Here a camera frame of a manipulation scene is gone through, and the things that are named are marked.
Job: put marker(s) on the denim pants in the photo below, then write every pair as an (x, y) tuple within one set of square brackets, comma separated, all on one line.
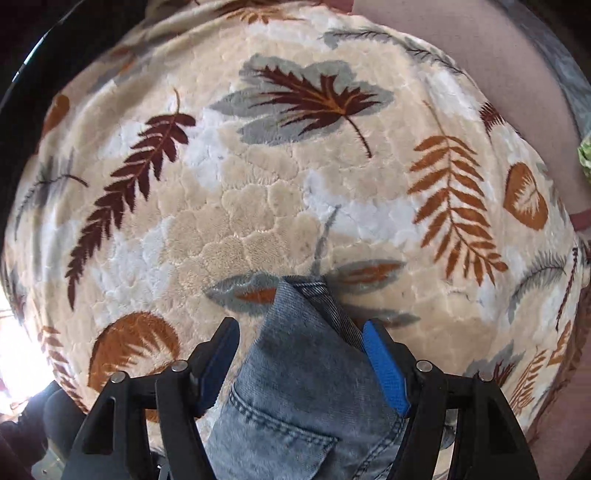
[(295, 392)]

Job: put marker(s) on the leaf-print blanket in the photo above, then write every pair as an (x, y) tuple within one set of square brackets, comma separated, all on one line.
[(258, 207)]

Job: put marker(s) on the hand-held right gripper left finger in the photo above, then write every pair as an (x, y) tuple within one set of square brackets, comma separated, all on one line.
[(217, 364)]

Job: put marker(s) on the green patterned blanket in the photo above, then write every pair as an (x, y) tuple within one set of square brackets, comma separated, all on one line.
[(585, 157)]

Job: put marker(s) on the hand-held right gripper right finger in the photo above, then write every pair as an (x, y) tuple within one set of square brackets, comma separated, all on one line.
[(388, 369)]

